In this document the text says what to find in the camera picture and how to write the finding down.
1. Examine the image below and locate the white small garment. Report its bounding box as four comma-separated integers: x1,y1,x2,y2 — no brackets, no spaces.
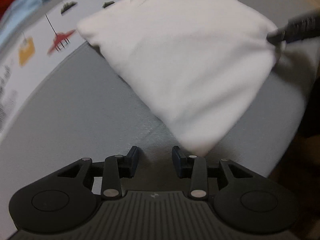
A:
77,0,278,156

